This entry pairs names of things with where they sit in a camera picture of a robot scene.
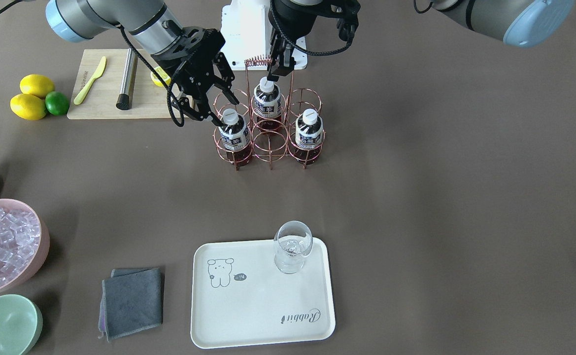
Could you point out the tea bottle back centre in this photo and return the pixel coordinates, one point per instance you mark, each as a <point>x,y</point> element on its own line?
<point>268,111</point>

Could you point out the yellow lemon lower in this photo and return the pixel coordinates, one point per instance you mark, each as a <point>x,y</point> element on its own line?
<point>27,106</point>

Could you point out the pink ice bowl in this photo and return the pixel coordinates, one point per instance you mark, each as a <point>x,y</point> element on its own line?
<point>24,243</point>

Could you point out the yellow lemon upper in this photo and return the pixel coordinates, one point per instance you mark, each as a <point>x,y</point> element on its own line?
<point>37,85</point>

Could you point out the copper wire bottle basket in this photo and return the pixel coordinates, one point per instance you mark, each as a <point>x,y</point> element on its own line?
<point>271,139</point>

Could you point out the bamboo cutting board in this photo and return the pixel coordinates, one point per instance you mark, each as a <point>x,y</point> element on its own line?
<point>148,100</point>

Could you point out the steel muddler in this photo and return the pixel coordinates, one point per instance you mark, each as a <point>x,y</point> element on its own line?
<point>124,99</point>

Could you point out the green lime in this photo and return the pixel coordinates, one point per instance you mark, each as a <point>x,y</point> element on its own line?
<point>56,103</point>

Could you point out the clear wine glass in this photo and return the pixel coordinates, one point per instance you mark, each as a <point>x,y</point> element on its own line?
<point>293,243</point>

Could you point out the half lemon slice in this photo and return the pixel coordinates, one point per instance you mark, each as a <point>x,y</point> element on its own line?
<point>159,77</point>

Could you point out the green bowl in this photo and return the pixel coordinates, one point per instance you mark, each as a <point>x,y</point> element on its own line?
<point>20,324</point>

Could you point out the tea bottle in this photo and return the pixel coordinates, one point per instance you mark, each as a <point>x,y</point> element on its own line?
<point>235,136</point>
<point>268,111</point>
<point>308,136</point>

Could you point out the grey folded cloth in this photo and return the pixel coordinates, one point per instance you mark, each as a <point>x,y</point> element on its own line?
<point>131,302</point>

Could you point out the yellow lemon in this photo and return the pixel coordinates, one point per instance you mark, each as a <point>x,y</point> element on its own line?
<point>27,106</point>
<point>37,85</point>

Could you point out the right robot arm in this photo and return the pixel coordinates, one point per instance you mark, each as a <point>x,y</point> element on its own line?
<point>150,22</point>

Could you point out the tea bottle front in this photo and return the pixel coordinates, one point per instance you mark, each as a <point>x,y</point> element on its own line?
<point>235,136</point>
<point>308,136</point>

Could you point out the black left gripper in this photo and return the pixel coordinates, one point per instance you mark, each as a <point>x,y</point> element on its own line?
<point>295,19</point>

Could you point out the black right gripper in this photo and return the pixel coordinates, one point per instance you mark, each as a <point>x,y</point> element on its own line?
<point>187,49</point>

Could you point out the yellow plastic knife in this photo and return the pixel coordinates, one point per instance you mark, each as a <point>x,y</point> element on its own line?
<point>81,96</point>

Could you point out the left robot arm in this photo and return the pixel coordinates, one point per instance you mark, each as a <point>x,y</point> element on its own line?
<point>518,23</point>

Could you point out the cream serving tray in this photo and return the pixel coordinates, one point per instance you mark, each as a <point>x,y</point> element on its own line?
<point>240,298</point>

